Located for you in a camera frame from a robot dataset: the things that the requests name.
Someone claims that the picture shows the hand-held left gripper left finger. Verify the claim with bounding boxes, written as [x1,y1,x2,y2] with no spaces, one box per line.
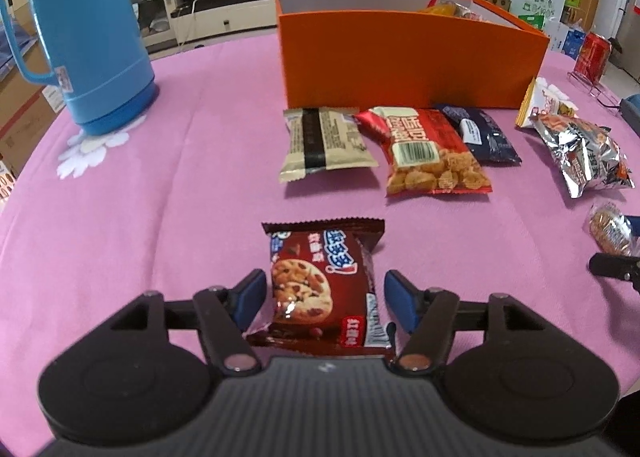
[107,268,268,372]

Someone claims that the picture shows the blue white carton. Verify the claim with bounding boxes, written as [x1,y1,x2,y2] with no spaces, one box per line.
[564,28,587,58]

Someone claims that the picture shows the red fried nut packet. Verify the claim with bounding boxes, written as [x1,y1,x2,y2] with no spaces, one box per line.
[354,106,492,197]

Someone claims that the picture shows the black glasses case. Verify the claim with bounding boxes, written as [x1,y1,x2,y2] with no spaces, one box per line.
[619,94,640,125]

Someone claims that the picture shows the dark navy snack packet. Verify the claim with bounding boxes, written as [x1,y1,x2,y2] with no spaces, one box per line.
[432,104,522,166]

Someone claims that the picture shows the yellow white snack packet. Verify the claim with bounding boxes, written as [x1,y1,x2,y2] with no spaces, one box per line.
[515,77,579,129]

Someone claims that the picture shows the beige snack packet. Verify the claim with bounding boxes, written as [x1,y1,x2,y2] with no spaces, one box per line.
[278,107,379,184]

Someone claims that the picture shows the brown chocolate cookie packet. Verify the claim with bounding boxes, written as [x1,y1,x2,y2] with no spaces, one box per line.
[245,218,397,357]

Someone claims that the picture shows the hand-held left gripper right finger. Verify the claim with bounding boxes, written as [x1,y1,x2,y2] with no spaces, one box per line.
[384,268,543,374]

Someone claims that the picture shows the orange cardboard box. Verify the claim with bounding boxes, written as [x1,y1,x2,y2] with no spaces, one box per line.
[275,0,551,110]

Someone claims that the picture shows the silver orange chip bag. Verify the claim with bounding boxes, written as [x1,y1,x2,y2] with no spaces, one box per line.
[529,112,635,199]

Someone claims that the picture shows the eyeglasses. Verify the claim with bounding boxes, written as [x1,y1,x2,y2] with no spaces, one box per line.
[567,70,623,110]

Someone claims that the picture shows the clear round biscuit packet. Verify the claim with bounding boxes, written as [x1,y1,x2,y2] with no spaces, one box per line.
[586,202,638,258]

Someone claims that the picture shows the large taped cardboard box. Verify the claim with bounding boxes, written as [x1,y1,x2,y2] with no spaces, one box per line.
[0,40,66,175]

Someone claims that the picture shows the red soda can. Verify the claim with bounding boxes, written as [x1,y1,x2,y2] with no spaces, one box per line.
[572,31,613,83]

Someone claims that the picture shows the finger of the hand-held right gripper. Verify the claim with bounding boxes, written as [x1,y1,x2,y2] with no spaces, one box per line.
[589,252,640,294]

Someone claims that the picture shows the pink flower tablecloth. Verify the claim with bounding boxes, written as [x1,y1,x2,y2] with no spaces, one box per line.
[0,22,640,457]

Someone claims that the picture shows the blue thermos jug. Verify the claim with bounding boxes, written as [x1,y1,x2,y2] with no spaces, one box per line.
[0,0,160,138]

